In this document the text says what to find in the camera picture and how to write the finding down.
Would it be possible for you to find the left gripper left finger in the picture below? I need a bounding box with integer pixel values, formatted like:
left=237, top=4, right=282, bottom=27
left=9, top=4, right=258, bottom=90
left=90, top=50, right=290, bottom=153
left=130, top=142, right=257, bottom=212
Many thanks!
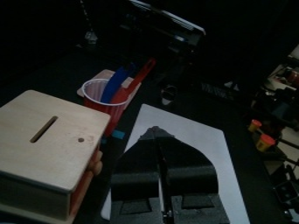
left=109, top=125, right=162, bottom=224

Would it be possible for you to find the small metal cup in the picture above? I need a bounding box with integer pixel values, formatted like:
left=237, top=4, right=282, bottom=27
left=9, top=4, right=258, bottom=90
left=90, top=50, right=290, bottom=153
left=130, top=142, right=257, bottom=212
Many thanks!
left=160, top=85, right=178, bottom=106

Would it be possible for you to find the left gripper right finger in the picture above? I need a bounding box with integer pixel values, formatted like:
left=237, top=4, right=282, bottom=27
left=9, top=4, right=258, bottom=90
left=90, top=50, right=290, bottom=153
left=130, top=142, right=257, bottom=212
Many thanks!
left=156, top=126, right=230, bottom=224

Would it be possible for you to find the white plastic cutting board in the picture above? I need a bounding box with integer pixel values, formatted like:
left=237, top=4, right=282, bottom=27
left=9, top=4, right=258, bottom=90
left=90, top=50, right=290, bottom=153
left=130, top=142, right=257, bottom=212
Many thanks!
left=98, top=103, right=250, bottom=224

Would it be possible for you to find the thin white diagonal cord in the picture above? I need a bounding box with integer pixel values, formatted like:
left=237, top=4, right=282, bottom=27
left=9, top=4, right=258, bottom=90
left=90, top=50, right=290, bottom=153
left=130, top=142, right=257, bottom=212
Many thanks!
left=78, top=0, right=94, bottom=33

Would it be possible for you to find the red plastic cup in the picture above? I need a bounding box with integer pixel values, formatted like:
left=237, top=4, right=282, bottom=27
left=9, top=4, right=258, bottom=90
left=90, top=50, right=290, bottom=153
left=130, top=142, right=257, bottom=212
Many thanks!
left=80, top=78, right=136, bottom=138

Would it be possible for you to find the wooden slot box red drawer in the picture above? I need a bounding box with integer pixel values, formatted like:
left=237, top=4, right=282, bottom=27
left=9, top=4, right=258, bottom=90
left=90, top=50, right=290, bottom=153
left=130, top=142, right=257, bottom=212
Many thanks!
left=0, top=89, right=112, bottom=224

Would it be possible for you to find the grey metal frame clamp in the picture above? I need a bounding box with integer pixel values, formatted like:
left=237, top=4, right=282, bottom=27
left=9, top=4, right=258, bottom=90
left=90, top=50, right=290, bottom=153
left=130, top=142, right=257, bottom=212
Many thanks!
left=82, top=30, right=98, bottom=47

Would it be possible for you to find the red toy knife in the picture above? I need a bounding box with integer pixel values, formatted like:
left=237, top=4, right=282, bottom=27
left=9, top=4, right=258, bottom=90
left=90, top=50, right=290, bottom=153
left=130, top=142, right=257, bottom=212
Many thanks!
left=109, top=57, right=157, bottom=104

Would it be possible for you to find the blue tape strip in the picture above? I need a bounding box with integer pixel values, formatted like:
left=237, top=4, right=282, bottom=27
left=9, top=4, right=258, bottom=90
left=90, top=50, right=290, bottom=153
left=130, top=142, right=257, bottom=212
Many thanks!
left=110, top=129, right=126, bottom=140

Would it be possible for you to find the blue toy utensil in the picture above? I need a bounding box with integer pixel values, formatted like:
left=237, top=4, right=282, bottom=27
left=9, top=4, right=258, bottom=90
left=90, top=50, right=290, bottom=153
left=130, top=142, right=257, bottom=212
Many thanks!
left=98, top=65, right=133, bottom=103

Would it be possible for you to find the yellow tub orange lid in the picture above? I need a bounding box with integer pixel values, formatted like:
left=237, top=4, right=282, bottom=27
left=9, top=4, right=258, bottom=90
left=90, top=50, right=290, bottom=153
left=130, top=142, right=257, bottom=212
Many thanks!
left=254, top=133, right=276, bottom=153
left=246, top=118, right=264, bottom=134

